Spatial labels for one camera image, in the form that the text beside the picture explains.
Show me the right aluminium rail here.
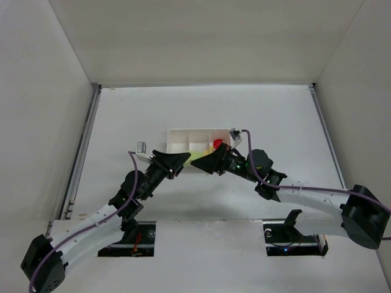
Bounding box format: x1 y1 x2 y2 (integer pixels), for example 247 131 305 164
308 83 346 189

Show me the green lego brick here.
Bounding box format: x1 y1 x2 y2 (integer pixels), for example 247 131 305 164
184 151 203 167

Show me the red round lego piece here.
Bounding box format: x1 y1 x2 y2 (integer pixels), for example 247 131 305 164
213 139 223 150

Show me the aluminium rail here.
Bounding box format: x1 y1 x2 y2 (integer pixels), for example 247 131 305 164
308 83 346 189
55 83 102 220

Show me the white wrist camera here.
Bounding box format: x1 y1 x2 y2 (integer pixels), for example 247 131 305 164
229 128 242 148
135 141 150 162

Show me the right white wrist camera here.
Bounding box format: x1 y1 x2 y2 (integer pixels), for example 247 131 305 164
229 128 242 148

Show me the left aluminium rail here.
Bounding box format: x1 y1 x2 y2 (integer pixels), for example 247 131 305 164
55 83 102 220

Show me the yellow lego piece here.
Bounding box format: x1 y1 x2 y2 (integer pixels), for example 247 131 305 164
203 146 214 156

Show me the white three-compartment container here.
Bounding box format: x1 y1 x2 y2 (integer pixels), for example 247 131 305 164
166 129 232 173

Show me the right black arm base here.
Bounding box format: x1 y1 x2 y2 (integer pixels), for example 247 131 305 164
263 209 329 256

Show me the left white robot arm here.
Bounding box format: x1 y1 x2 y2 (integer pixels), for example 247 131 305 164
21 150 191 292

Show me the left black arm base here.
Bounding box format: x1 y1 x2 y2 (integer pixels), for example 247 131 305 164
98 222 156 258

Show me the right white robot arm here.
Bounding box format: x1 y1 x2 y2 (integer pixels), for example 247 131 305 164
191 143 390 250

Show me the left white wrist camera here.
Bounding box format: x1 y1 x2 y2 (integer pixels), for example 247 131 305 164
135 141 150 162

